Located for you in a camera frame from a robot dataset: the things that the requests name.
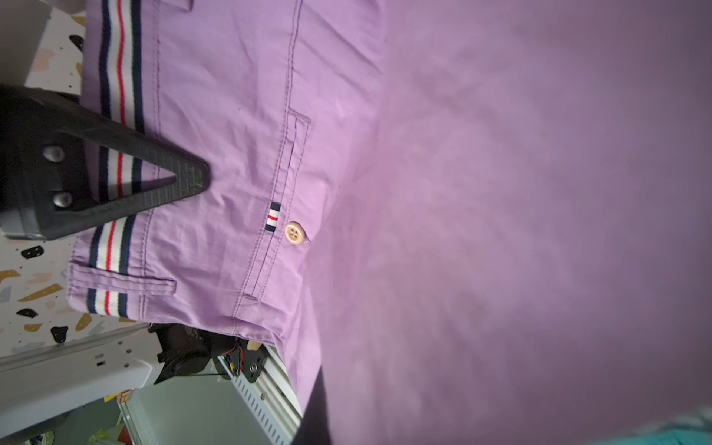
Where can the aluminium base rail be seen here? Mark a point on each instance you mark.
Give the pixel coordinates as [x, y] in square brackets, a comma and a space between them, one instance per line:
[217, 406]

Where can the purple pants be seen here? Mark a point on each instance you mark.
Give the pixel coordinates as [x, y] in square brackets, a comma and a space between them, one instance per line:
[478, 222]

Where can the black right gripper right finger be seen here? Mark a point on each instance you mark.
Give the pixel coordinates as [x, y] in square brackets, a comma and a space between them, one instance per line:
[314, 425]

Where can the teal pants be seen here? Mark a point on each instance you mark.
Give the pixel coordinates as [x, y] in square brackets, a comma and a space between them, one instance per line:
[691, 429]

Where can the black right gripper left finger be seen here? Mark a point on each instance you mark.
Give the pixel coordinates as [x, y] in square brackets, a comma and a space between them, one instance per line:
[45, 181]

